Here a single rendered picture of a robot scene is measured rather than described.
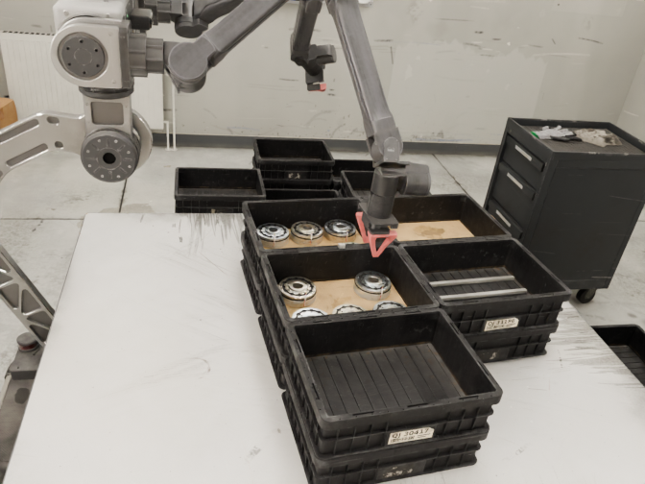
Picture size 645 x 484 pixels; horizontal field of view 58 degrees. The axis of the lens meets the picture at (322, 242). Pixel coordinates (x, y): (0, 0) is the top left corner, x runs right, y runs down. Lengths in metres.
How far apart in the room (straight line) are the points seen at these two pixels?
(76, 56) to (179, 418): 0.81
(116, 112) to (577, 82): 4.37
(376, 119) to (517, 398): 0.82
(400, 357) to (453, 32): 3.62
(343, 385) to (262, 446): 0.23
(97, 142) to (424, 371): 0.99
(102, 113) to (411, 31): 3.36
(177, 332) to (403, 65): 3.45
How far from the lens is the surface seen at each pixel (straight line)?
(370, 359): 1.44
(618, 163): 3.07
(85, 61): 1.29
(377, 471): 1.33
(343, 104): 4.68
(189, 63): 1.26
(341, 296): 1.63
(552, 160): 2.86
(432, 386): 1.42
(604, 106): 5.68
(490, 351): 1.70
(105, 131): 1.60
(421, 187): 1.33
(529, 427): 1.61
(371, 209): 1.33
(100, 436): 1.45
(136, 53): 1.28
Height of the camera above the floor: 1.78
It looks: 31 degrees down
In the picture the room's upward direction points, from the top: 7 degrees clockwise
